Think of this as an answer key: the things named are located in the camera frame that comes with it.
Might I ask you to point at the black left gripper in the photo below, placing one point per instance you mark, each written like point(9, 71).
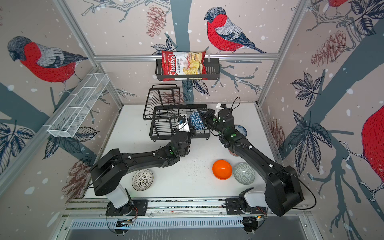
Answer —
point(190, 131)

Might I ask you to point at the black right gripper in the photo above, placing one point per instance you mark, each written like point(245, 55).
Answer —
point(208, 117)

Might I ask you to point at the dark blue patterned bowl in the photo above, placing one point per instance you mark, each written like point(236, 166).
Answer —
point(197, 121)

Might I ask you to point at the black wire dish rack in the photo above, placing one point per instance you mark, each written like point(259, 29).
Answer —
point(165, 102)

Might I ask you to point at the red and blue patterned bowl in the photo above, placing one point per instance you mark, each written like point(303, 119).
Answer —
point(233, 154)

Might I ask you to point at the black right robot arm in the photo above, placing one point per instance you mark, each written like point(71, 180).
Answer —
point(283, 188)

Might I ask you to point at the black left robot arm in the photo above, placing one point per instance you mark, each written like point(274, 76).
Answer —
point(109, 170)

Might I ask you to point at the blue floral ceramic bowl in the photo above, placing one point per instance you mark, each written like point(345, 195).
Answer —
point(241, 129)

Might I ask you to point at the orange plastic bowl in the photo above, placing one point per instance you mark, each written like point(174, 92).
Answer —
point(222, 170)

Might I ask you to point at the white maroon patterned bowl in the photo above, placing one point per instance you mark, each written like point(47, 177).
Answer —
point(142, 180)

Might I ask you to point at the grey green patterned bowl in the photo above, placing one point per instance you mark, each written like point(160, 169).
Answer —
point(244, 173)

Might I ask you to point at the red cassava chips bag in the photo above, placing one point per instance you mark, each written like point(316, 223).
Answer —
point(175, 64)

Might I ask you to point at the black wall shelf basket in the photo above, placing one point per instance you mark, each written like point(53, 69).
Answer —
point(212, 66)

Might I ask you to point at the aluminium mounting rail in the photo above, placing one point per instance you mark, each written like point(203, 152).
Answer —
point(96, 208)

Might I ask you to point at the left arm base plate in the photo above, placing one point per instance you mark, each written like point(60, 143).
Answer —
point(133, 208)

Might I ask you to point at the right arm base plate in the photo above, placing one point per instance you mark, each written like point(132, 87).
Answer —
point(236, 206)

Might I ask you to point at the white wire wall basket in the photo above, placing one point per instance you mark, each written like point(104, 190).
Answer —
point(72, 116)

